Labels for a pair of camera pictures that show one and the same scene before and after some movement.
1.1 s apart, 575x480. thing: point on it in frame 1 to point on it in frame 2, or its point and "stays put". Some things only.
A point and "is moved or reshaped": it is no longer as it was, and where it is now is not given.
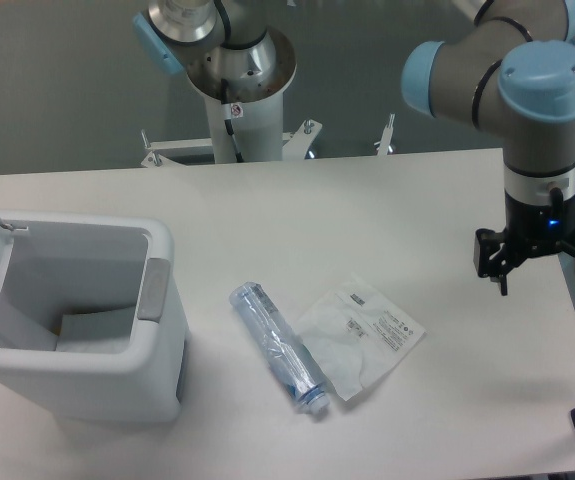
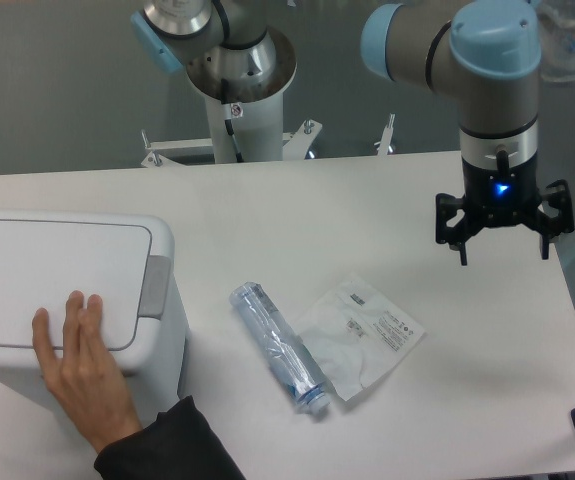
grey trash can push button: [154, 289] stays put
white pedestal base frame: [294, 144] stays put
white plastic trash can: [89, 322] is moved or reshaped
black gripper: [540, 230] to [500, 196]
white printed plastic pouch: [354, 336] stays put
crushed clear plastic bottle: [278, 338] stays put
